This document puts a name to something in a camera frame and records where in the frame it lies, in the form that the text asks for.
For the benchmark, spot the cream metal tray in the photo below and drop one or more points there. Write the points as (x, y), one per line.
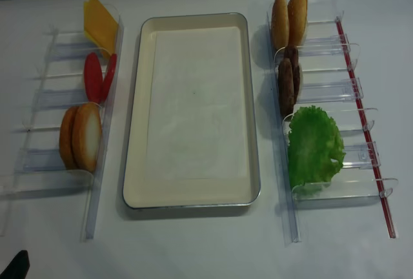
(140, 191)

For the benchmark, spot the left clear acrylic rack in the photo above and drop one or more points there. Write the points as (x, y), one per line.
(38, 168)

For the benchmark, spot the red tomato slice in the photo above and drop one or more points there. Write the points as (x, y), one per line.
(93, 78)
(107, 81)

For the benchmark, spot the left sesame top bun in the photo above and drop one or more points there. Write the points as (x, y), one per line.
(280, 24)

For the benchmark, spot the brown meat patty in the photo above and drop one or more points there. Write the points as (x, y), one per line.
(285, 81)
(292, 53)

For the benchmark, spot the right clear acrylic rack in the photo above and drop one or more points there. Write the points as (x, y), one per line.
(328, 61)

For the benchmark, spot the white paper tray liner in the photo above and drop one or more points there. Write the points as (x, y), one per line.
(197, 118)

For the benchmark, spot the rear brown meat patty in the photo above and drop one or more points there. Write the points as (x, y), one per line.
(292, 53)

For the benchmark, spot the right sesame top bun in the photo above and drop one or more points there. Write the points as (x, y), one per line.
(297, 16)

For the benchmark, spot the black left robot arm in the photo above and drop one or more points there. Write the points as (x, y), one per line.
(18, 267)

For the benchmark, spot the green lettuce leaf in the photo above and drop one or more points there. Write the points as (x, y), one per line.
(316, 148)

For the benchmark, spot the right red tomato slice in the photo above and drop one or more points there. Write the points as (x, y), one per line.
(107, 81)

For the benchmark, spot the bun slice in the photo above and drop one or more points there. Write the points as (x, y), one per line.
(65, 138)
(86, 136)

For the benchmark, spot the sesame bun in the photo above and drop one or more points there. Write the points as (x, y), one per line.
(280, 24)
(297, 16)

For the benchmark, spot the front brown meat patty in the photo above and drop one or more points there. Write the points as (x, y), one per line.
(285, 81)

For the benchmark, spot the left red tomato slice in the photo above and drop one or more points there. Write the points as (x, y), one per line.
(93, 78)

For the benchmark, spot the clear acrylic rack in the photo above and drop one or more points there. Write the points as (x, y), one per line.
(328, 61)
(38, 168)

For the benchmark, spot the yellow cheese slices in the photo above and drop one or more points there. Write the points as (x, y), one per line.
(100, 27)

